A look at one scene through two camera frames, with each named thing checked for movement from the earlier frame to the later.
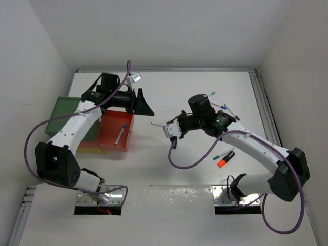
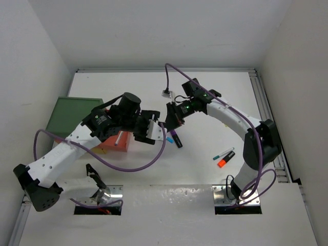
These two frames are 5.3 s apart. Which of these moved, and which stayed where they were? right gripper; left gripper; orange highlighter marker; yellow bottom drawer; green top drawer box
Moved: left gripper; right gripper
Stayed: yellow bottom drawer; orange highlighter marker; green top drawer box
